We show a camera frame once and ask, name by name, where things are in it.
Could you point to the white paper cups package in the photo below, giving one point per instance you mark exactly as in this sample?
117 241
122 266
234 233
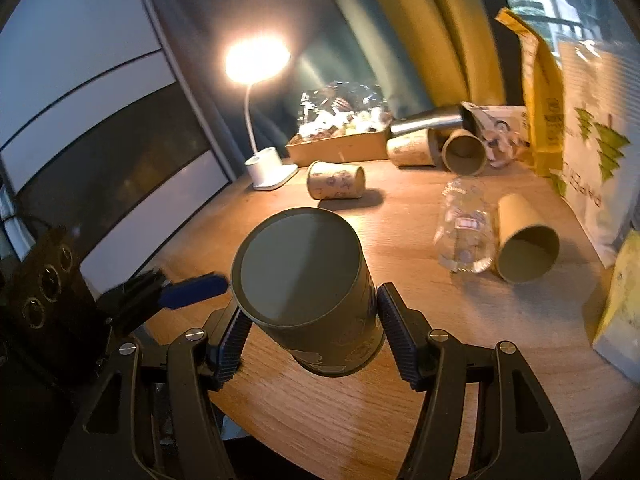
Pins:
600 174

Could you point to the yellow tissue pack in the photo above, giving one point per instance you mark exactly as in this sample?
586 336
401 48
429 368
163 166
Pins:
618 334

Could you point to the lying printed paper cup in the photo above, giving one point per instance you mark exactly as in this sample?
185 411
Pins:
333 181

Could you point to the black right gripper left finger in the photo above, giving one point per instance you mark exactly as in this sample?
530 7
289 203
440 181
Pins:
149 415

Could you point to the clear plastic bottle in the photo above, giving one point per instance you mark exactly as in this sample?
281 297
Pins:
464 239

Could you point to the shiny snack wrappers bag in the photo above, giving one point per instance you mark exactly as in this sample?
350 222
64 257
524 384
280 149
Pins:
342 108

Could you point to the yellow paper bag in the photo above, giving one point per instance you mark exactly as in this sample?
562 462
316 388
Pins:
543 95

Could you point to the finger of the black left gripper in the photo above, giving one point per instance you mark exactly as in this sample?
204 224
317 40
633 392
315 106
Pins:
193 290

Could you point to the stainless steel tumbler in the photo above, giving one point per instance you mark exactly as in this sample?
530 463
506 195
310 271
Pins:
441 118

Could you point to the white desk lamp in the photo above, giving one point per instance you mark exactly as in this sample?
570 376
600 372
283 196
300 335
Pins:
255 64

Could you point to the paper cup beside bottle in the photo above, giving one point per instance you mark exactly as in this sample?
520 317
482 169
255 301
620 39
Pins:
528 247

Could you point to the yellow curtain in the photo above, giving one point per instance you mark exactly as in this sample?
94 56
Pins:
452 48

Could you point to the crumpled printed wrapper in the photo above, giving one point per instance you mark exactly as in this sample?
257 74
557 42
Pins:
504 131

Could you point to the paper cup open end forward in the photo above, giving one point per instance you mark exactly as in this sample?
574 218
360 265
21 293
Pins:
464 153

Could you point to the cardboard box tray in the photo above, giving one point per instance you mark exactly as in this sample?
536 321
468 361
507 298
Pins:
352 147

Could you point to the teal curtain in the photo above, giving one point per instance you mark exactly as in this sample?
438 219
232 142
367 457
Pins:
329 40

